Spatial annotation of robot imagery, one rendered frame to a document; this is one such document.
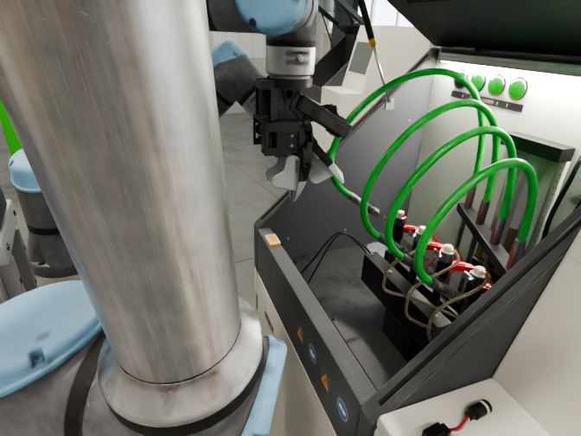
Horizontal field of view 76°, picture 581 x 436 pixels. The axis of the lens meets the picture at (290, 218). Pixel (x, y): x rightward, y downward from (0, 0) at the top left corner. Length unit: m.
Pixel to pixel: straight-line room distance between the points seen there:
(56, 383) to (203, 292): 0.17
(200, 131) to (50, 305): 0.25
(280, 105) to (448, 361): 0.46
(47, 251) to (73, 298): 0.47
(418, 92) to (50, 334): 1.09
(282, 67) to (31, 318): 0.43
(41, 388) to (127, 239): 0.20
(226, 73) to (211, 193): 0.60
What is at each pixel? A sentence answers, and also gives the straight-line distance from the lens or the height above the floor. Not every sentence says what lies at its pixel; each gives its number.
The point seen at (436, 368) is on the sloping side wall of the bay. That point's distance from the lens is 0.64.
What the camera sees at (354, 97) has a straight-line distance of 3.71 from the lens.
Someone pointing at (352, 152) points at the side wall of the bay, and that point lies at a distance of 1.15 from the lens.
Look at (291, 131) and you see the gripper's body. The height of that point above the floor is 1.34.
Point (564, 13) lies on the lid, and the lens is 0.89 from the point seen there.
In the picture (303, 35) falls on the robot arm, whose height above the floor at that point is 1.48.
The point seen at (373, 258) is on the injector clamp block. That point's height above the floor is 0.98.
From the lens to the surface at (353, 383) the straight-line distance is 0.70.
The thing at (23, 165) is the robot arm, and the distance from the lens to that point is 0.80.
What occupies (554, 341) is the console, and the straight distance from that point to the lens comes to 0.68.
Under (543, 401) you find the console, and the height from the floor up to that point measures 1.01.
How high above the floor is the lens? 1.48
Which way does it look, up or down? 27 degrees down
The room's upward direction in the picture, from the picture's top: 2 degrees clockwise
